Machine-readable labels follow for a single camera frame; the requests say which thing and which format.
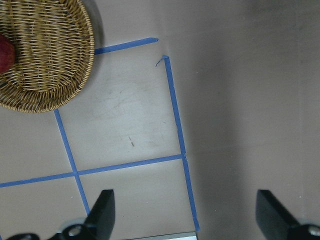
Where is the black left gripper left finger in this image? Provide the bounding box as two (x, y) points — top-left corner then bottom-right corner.
(4, 189), (116, 240)

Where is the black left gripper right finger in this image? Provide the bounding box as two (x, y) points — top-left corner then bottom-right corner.
(255, 189), (320, 240)

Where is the woven wicker basket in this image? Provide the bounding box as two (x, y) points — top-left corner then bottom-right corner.
(0, 0), (95, 113)

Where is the dark red apple in basket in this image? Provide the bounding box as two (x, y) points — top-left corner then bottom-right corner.
(0, 34), (16, 74)

